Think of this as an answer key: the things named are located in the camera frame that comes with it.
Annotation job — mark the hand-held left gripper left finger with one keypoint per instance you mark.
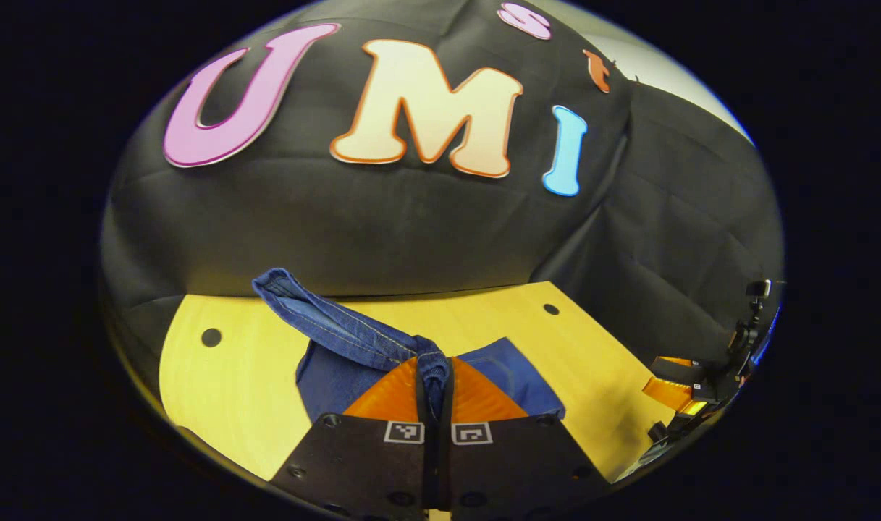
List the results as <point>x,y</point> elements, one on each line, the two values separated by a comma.
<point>360,463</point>

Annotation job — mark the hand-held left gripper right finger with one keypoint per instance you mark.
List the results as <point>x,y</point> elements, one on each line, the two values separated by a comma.
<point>512,463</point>

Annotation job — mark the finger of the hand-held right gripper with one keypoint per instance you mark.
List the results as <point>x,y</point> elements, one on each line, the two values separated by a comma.
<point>677,370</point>
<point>668,394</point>

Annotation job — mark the blue jeans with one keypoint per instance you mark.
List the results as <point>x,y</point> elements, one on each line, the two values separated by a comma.
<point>339,329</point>

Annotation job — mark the black backdrop cloth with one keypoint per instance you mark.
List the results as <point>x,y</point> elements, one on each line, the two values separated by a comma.
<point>411,224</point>

